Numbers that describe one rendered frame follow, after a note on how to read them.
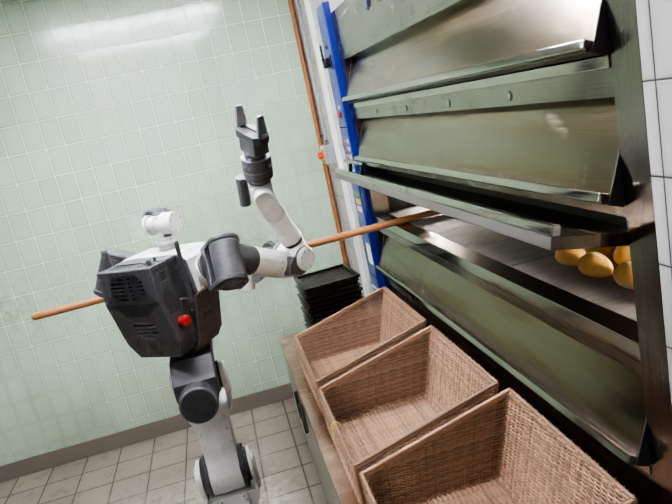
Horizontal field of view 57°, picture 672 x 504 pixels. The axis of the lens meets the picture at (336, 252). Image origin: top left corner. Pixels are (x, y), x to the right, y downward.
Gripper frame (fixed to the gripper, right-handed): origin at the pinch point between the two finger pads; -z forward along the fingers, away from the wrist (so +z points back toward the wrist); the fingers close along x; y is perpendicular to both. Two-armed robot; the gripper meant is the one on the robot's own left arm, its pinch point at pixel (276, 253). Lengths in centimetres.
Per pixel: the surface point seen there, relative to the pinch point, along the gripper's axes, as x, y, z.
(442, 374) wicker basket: 47, 64, 16
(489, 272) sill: 2, 92, 42
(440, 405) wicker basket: 58, 62, 17
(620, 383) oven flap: 14, 123, 83
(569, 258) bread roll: -1, 113, 43
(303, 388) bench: 61, -4, -1
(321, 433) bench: 61, 20, 33
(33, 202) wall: -36, -163, -32
